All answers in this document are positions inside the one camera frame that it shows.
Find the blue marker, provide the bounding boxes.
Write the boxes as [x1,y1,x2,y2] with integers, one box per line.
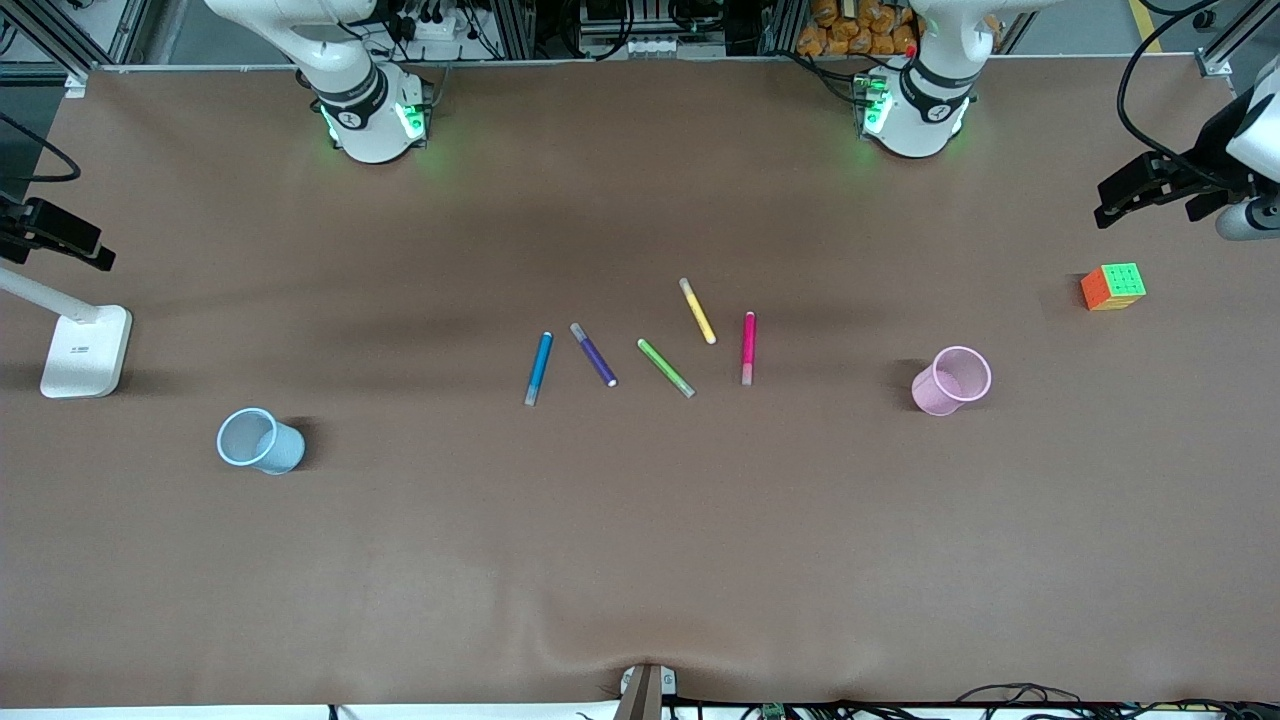
[524,331,554,407]

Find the light blue mesh cup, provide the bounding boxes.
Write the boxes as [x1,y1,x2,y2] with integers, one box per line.
[216,407,306,475]

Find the multicolour puzzle cube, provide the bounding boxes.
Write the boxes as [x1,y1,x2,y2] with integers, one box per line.
[1080,262,1148,312]

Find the pink mesh cup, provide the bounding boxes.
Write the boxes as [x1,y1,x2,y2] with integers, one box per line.
[911,346,993,417]

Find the yellow marker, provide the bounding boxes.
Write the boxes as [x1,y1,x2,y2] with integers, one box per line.
[679,277,717,345]

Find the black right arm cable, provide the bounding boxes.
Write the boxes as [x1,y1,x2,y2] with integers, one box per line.
[0,112,81,183]

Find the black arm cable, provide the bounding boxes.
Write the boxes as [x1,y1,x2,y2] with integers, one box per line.
[0,112,81,183]
[1115,0,1236,191]

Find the orange net bag items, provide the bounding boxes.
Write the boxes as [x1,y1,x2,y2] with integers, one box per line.
[795,0,921,58]

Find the purple marker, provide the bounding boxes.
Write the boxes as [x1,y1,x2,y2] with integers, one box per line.
[570,322,618,388]

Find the aluminium frame profile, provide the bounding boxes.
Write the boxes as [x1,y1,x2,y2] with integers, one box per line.
[0,0,101,83]
[1195,0,1280,77]

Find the metal table edge bracket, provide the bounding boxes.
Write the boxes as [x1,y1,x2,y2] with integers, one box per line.
[612,663,679,720]

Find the black cable bundle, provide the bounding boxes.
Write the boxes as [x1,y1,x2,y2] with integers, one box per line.
[840,683,1280,719]

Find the white desk lamp stand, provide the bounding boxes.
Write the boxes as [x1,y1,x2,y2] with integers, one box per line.
[0,265,133,399]

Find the green marker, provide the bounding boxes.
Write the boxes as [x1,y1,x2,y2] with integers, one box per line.
[637,338,696,399]

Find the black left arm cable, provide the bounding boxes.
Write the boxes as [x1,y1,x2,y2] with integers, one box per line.
[1115,0,1236,191]

